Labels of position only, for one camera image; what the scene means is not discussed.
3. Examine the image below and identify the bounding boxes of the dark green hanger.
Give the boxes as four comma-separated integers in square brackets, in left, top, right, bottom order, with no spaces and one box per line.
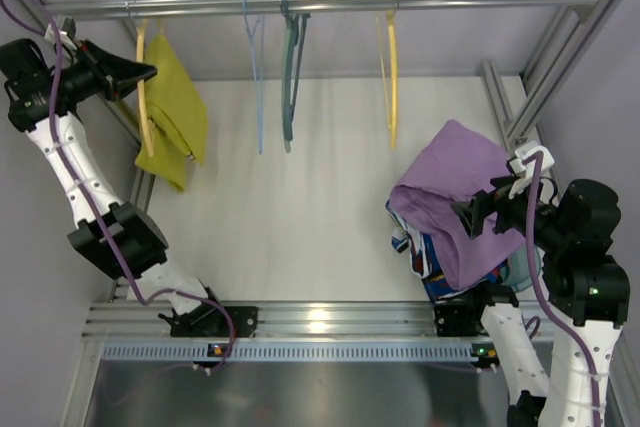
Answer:
[280,0,310,153]

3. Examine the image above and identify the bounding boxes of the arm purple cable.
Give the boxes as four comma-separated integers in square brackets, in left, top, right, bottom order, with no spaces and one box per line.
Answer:
[0,0,239,361]
[522,154,609,427]

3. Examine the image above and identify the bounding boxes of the slotted cable duct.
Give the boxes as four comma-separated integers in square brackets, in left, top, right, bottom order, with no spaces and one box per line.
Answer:
[101,340,497,363]

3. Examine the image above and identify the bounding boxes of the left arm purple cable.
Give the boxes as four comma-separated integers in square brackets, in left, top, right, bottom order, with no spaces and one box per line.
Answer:
[0,0,239,361]

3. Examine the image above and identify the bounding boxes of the yellow-green trousers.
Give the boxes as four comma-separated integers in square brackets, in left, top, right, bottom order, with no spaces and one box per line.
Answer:
[135,33,208,192]

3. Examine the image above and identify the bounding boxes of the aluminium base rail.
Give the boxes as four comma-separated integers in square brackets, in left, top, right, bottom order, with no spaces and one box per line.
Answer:
[82,300,561,341]

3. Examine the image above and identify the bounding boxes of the right aluminium frame post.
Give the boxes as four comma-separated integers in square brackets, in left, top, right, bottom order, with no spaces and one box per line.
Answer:
[480,0,622,151]

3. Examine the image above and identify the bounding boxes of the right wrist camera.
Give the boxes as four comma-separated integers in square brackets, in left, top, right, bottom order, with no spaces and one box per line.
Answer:
[507,141,555,182]

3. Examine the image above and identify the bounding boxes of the cream plastic hanger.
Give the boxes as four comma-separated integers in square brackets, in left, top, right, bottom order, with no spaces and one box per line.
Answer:
[136,19,155,158]

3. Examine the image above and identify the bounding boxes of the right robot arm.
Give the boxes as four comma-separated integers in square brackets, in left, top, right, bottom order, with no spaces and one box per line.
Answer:
[434,177,630,426]

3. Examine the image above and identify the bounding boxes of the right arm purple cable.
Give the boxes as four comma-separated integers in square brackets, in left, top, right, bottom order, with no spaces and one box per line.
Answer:
[522,154,609,427]

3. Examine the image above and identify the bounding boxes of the aluminium hanging rail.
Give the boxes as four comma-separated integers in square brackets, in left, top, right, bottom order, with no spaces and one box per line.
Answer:
[46,0,598,21]

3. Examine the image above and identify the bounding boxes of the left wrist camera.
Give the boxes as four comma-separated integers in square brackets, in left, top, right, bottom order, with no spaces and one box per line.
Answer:
[44,17,76,48]

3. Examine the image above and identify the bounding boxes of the yellow plastic hanger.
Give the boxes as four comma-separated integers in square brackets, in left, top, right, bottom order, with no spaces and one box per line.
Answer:
[376,11,399,150]

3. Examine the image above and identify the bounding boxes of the colourful printed garment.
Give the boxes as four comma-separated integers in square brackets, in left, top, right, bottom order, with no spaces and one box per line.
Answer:
[384,199,511,303]

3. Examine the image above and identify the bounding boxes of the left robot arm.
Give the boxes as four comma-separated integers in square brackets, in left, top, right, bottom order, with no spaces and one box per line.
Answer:
[1,38,258,339]

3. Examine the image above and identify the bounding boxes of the purple garment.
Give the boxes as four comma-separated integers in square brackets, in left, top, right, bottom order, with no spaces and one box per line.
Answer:
[389,120,524,290]

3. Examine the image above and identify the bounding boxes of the light blue wire hanger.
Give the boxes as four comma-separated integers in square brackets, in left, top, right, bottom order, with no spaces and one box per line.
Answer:
[242,0,265,155]

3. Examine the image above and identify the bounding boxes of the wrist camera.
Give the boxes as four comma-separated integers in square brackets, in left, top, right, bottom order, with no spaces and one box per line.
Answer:
[44,17,76,48]
[507,141,555,182]

